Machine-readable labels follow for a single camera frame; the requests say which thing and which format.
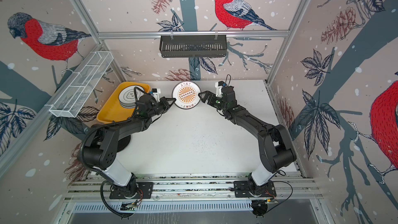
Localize black round plate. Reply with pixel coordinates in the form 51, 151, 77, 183
117, 135, 131, 152

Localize aluminium frame post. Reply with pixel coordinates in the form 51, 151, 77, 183
69, 0, 127, 82
267, 0, 311, 86

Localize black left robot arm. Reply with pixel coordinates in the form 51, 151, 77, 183
78, 94, 176, 199

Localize white wire basket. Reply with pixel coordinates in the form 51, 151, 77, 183
49, 51, 114, 118

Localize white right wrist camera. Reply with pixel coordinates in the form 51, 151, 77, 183
215, 81, 226, 97

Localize right aluminium frame post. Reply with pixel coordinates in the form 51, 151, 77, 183
267, 0, 311, 86

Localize orange sunburst plate corner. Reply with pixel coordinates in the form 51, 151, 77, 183
172, 81, 201, 110

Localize horizontal aluminium frame bar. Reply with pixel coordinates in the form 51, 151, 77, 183
97, 30, 290, 40

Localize white black pattern plate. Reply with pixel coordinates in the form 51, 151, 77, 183
118, 86, 144, 109

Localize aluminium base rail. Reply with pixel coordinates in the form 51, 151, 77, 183
60, 175, 323, 215

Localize black hanging basket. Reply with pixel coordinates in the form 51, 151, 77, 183
159, 35, 228, 58

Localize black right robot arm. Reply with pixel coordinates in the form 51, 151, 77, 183
157, 82, 296, 197

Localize yellow plastic bin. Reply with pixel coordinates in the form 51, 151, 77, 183
96, 82, 151, 124

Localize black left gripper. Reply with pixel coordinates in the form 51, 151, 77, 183
147, 97, 176, 118

